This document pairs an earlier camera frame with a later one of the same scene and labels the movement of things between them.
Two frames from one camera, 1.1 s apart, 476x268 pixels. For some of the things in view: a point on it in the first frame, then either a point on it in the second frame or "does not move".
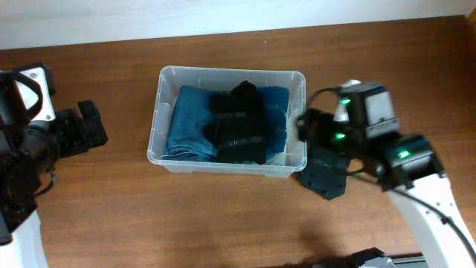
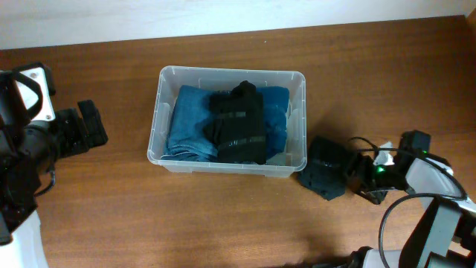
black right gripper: [307, 124] to [349, 171]
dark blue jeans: [187, 136] does not move
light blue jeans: [279, 159] does not move
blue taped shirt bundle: [275, 103] does not move
